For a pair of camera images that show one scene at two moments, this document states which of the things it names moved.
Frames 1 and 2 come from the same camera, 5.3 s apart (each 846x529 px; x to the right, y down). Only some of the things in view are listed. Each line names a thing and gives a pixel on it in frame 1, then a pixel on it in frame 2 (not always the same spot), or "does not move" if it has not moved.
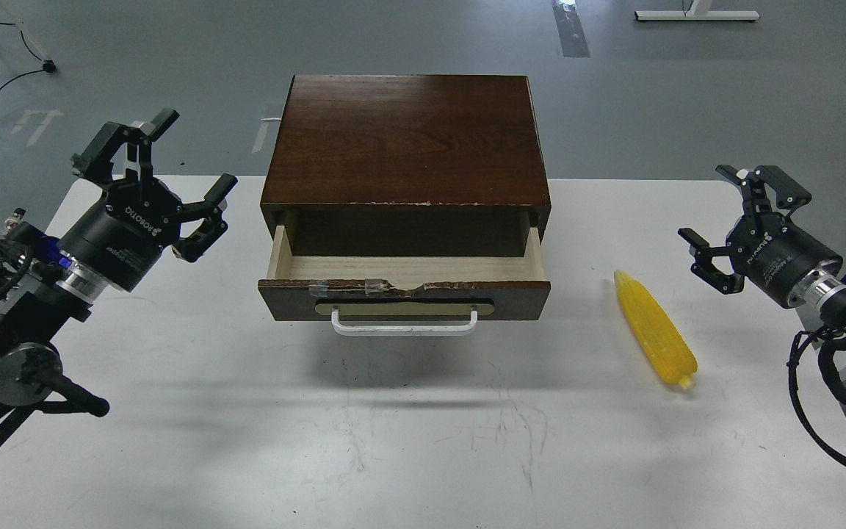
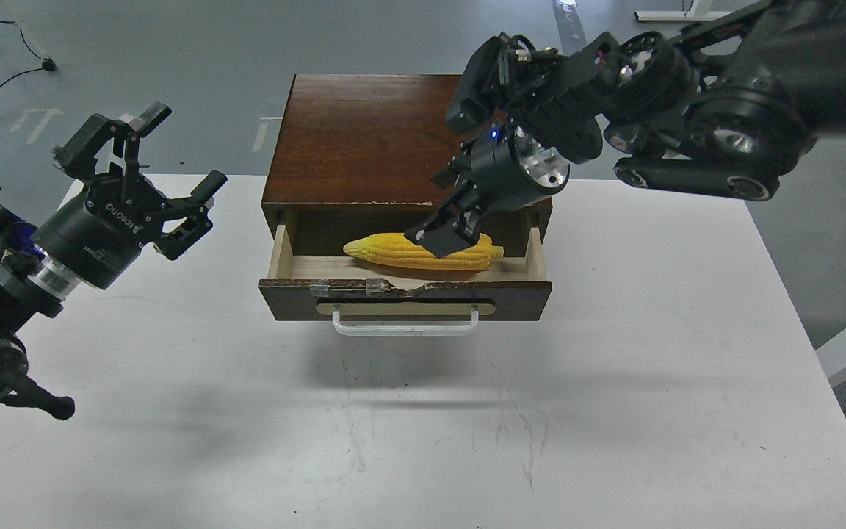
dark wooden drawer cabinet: [406, 166] does not move
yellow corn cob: [662, 336] → [396, 250]
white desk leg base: [699, 10] does not move
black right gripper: [772, 253] → [500, 166]
